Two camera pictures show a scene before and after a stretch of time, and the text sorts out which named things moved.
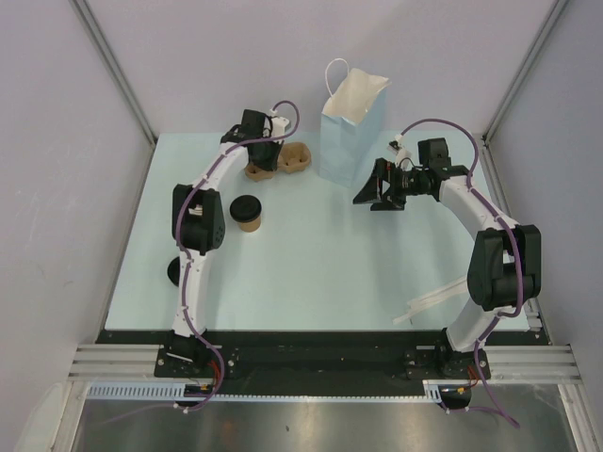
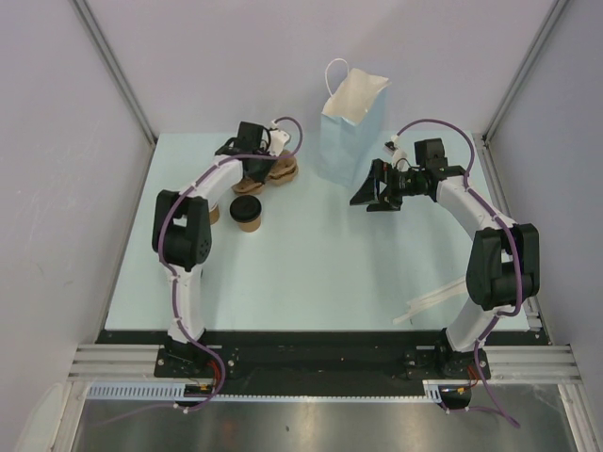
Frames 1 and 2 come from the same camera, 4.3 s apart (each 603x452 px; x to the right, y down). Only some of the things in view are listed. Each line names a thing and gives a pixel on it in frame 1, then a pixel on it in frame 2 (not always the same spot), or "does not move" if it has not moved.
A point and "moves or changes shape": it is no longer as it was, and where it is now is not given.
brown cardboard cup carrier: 294,156 moves or changes shape
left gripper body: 267,154 to 262,169
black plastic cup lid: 245,208 does not move
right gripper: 372,191 does not move
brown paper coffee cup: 250,226 does not move
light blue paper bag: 350,122 does not move
